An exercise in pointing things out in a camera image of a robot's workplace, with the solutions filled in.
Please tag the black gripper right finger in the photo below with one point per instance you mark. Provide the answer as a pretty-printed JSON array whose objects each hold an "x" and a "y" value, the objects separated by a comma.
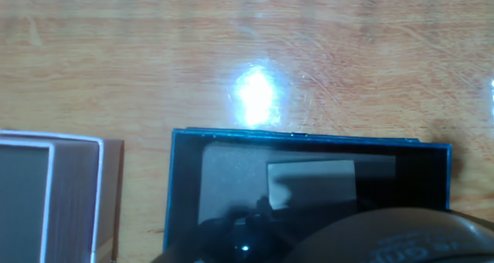
[{"x": 376, "y": 193}]

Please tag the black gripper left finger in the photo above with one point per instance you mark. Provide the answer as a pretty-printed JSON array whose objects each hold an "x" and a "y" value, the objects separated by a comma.
[{"x": 224, "y": 240}]

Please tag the large wooden cube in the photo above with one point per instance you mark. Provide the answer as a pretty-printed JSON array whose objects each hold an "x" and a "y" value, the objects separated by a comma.
[{"x": 312, "y": 170}]

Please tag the dark blue open box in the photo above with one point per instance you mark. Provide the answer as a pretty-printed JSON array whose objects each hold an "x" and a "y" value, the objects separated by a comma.
[{"x": 181, "y": 186}]

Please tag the pink open box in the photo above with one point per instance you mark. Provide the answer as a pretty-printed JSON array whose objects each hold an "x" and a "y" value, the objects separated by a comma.
[{"x": 73, "y": 201}]

